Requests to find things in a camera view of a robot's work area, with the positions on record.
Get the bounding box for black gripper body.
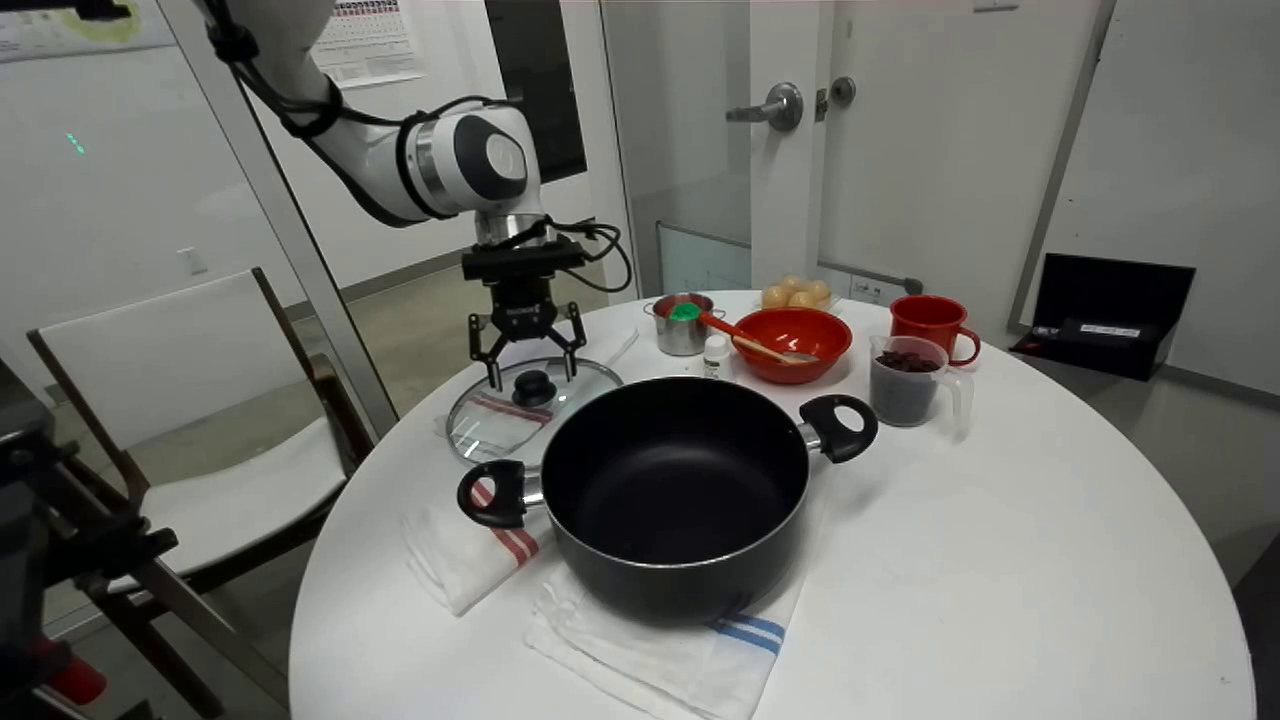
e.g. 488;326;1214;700
464;221;585;350

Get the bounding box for glass lid with black knob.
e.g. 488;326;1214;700
442;357;618;465

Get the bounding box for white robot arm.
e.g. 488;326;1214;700
194;0;585;387

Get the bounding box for black cooking pot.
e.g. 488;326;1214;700
455;376;880;614

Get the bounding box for metal tin with coloured items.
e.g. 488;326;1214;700
650;291;713;357

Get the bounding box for small white bottle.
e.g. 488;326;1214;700
705;335;732;376

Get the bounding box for white towel with red stripes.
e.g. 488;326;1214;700
401;478;551;614

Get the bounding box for cluster of beige balls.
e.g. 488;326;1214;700
758;277;832;311

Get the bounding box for red bowl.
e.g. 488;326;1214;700
735;307;853;382

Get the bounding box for white wooden chair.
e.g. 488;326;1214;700
23;263;383;632

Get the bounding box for clear cup with dark contents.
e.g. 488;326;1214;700
873;335;948;426

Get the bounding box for red mug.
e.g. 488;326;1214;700
889;295;984;366

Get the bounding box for white towel with blue stripes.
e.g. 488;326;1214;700
524;573;798;720

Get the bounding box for black open case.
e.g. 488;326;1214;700
1016;253;1194;381

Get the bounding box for wall paper poster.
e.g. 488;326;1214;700
311;0;418;88

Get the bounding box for silver door handle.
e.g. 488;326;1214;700
725;83;805;132

